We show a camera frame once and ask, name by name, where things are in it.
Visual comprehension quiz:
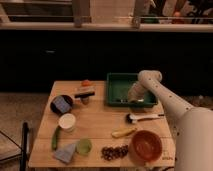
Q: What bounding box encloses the bunch of dark grapes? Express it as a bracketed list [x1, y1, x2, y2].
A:
[101, 145, 128, 161]

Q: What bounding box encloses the white cup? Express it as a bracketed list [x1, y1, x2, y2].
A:
[58, 113, 76, 132]

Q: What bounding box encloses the black pole stand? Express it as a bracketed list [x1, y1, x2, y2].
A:
[19, 122, 29, 171]

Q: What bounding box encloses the blue cloth in bowl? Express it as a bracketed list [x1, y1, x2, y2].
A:
[52, 96, 72, 113]

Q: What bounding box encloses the orange bowl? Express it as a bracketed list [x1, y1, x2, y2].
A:
[129, 130, 162, 164]

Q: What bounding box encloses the grey blue sponge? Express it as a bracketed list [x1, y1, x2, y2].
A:
[54, 143, 76, 164]

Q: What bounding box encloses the yellow banana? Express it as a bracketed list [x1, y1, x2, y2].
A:
[111, 128, 137, 138]

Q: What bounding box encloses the green cucumber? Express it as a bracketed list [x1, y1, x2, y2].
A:
[51, 126, 61, 151]

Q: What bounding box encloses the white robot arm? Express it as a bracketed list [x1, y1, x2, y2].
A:
[128, 70, 213, 171]

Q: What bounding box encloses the green round lid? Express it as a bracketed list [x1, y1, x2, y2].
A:
[76, 139, 92, 155]

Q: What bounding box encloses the orange fruit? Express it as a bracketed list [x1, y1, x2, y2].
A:
[81, 80, 91, 87]

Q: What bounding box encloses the green plastic tray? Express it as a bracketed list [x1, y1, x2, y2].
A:
[105, 73, 158, 108]

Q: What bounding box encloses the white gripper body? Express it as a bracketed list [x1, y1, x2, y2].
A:
[127, 82, 146, 102]

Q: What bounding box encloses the black bowl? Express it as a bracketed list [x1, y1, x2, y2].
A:
[50, 95, 73, 115]

